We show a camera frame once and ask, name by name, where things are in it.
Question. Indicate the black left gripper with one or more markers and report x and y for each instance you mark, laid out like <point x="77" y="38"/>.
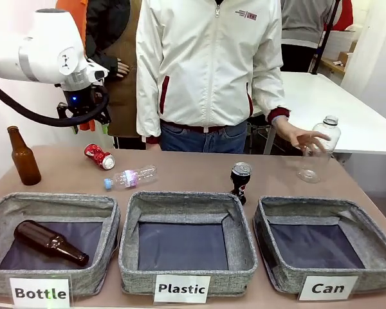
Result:
<point x="82" y="101"/>

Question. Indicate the crushed red can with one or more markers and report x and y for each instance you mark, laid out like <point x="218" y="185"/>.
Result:
<point x="98" y="156"/>

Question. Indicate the small blue-capped plastic bottle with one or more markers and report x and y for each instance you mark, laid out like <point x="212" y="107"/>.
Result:
<point x="132" y="178"/>

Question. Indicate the brown glass bottle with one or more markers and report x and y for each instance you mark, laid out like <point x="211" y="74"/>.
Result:
<point x="25" y="164"/>
<point x="42" y="238"/>

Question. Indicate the crushed black Pepsi can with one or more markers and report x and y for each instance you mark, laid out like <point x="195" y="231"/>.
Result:
<point x="239" y="180"/>

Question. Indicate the large clear plastic bottle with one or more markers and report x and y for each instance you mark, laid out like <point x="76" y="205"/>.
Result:
<point x="308" y="170"/>

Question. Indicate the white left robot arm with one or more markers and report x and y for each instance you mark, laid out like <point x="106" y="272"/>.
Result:
<point x="45" y="48"/>

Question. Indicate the grey basket labelled Bottle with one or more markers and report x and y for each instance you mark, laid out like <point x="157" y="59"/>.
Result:
<point x="6" y="209"/>

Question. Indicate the grey basket labelled Plastic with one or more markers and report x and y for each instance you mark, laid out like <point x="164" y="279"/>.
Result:
<point x="180" y="202"/>

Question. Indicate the white Can label card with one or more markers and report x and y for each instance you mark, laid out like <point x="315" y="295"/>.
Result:
<point x="328" y="288"/>

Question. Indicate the grey basket labelled Can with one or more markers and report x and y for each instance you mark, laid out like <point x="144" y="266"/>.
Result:
<point x="366" y="244"/>

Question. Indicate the apron person's hand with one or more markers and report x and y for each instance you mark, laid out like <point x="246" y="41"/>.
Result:
<point x="122" y="68"/>

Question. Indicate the person's left hand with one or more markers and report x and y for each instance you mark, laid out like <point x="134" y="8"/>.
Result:
<point x="296" y="135"/>

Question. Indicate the person in brown apron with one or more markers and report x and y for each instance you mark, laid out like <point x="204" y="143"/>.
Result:
<point x="122" y="38"/>

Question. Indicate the person in orange jacket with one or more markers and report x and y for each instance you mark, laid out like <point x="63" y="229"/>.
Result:
<point x="70" y="6"/>

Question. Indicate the person in white jacket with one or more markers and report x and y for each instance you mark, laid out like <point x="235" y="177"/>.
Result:
<point x="206" y="64"/>

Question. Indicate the white Bottle label card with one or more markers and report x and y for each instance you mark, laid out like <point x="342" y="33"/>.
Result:
<point x="40" y="293"/>

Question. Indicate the white Plastic label card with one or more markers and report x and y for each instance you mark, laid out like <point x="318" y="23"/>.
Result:
<point x="181" y="288"/>

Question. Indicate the person in grey jacket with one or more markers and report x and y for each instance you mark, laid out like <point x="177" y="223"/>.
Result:
<point x="304" y="22"/>

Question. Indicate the black tripod pole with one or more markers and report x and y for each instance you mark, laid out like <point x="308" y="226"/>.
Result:
<point x="326" y="36"/>

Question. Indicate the small cardboard box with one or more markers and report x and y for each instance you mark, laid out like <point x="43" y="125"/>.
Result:
<point x="343" y="58"/>

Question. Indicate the stack of white boxes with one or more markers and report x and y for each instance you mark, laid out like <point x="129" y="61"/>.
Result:
<point x="341" y="42"/>

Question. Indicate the person in red jacket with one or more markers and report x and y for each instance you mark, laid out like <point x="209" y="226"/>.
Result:
<point x="345" y="13"/>

